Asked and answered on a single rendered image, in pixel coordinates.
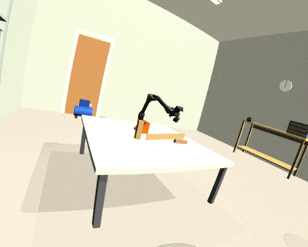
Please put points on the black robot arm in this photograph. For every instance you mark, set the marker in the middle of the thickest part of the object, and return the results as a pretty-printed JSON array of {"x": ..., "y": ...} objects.
[{"x": 152, "y": 97}]

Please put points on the long wooden rail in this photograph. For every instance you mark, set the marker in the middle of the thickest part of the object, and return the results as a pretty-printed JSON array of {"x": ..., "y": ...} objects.
[{"x": 156, "y": 136}]

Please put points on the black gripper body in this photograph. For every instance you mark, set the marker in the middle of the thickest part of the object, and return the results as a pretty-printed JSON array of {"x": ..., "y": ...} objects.
[{"x": 176, "y": 119}]

